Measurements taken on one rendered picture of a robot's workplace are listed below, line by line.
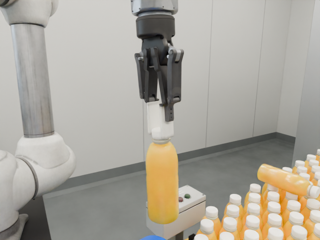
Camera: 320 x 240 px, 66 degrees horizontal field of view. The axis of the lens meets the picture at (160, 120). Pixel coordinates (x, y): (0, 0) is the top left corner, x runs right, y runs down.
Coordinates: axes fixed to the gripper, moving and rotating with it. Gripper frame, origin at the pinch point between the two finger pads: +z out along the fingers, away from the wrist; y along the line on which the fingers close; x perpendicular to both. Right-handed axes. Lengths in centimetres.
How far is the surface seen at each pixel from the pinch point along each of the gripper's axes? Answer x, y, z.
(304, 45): 445, -164, -28
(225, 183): 210, -147, 148
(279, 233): 31.4, 11.6, 36.7
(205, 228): 17.0, -2.9, 36.3
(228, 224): 23.3, 0.3, 36.0
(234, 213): 29.9, -2.6, 37.0
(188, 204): 21.7, -15.3, 36.3
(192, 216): 24, -15, 42
